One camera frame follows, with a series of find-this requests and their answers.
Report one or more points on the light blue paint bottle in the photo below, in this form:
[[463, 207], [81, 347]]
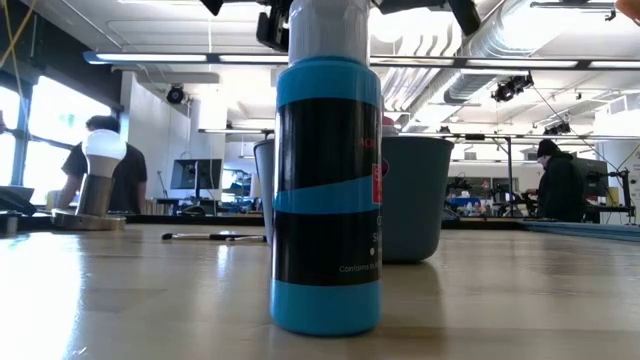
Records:
[[325, 150]]

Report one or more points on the person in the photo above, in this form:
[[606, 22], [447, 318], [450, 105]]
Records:
[[562, 190], [131, 175]]

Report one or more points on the black pen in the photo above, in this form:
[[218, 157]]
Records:
[[167, 236]]

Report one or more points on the dark office desk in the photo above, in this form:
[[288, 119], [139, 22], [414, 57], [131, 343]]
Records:
[[605, 212]]

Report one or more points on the black ceiling camera rig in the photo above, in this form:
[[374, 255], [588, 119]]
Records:
[[515, 87]]

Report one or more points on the black computer monitor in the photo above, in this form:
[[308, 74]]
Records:
[[595, 175], [182, 174]]

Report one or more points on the small magenta paint bottle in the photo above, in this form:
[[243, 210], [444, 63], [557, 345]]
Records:
[[389, 127]]

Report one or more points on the grey-blue bench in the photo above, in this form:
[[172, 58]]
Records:
[[610, 232]]

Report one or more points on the peach rounded object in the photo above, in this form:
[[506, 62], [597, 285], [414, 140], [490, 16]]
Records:
[[631, 10]]

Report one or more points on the blue-grey plastic bin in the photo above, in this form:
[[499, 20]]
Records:
[[415, 210]]

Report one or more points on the round black ceiling camera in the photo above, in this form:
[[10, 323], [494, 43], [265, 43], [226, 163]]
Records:
[[176, 94]]

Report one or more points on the white table lamp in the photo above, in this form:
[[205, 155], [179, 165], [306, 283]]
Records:
[[255, 186]]

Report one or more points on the silver ventilation duct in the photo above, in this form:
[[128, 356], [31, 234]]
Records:
[[480, 45]]

